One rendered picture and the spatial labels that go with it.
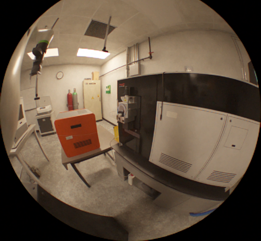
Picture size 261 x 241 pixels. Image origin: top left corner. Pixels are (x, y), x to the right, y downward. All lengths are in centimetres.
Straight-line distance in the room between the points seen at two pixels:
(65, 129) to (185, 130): 89
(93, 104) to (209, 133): 363
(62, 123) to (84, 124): 23
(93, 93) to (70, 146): 298
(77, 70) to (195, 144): 412
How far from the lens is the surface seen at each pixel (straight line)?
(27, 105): 445
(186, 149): 49
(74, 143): 87
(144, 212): 133
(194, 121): 42
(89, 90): 356
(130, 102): 53
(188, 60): 170
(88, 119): 80
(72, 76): 392
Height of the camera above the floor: 132
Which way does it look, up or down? 13 degrees down
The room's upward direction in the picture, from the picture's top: straight up
